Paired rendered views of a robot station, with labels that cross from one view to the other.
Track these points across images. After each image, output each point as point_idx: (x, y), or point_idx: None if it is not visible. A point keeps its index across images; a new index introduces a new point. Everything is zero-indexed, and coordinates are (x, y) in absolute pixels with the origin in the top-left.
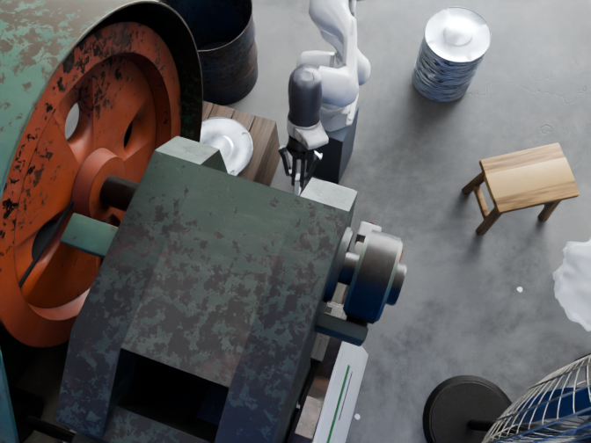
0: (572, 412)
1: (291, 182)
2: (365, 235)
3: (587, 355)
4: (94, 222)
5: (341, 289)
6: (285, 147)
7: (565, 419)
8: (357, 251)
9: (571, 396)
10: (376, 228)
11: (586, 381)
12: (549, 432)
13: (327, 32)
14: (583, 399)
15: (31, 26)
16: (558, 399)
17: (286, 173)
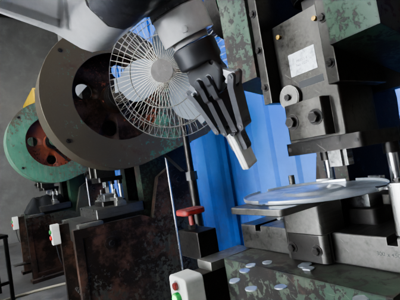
0: (185, 108)
1: (249, 138)
2: (194, 271)
3: (169, 61)
4: None
5: (261, 218)
6: (227, 68)
7: (188, 119)
8: (218, 257)
9: (184, 81)
10: (174, 274)
11: (165, 126)
12: (193, 170)
13: None
14: (180, 86)
15: None
16: (189, 84)
17: (249, 118)
